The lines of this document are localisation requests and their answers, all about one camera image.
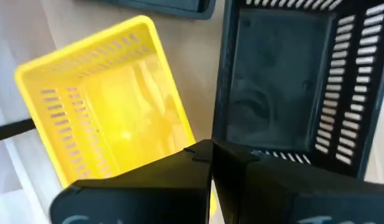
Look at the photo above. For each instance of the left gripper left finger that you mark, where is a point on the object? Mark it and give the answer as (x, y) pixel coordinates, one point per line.
(142, 199)

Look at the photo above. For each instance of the black plastic slotted basket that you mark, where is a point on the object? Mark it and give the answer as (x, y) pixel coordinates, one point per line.
(166, 6)
(272, 84)

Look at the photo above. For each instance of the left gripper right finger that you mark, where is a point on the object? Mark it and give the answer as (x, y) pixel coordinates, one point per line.
(288, 199)

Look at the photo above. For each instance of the yellow plastic slotted basket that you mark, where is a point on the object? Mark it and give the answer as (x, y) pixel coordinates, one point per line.
(123, 102)

